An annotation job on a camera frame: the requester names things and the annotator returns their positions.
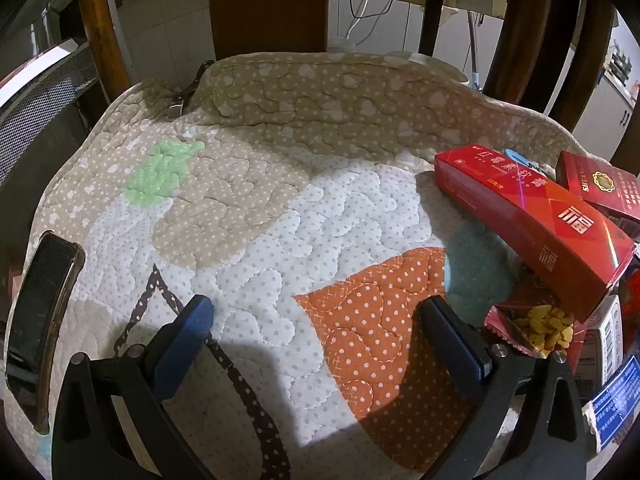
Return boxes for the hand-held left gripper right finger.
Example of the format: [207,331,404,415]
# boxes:
[419,295,588,480]

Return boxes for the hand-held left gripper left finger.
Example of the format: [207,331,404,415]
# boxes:
[51,294,216,480]

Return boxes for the red snack wrapper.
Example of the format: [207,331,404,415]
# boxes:
[482,302,581,361]

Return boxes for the long red carton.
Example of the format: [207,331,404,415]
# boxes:
[434,144,636,323]

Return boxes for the blue and white box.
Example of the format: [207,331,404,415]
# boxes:
[590,357,640,451]

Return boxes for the light blue grip tape roll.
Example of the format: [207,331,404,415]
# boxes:
[502,149,543,171]

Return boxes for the black smartphone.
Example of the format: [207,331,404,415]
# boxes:
[5,230,86,433]

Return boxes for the white barcode box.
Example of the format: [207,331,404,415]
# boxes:
[577,294,626,386]

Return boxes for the quilted polka dot seat cushion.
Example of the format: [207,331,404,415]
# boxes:
[5,52,601,480]

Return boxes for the dark red cigarette box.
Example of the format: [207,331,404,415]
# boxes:
[556,150,640,223]

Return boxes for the metal clip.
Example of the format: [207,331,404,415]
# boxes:
[167,87,193,121]

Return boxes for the black mesh chair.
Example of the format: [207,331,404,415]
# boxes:
[0,40,98,186]

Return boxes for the white kitchen cabinets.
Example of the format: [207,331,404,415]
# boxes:
[570,20,640,166]

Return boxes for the brown wooden chair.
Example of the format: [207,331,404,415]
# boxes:
[75,0,616,133]

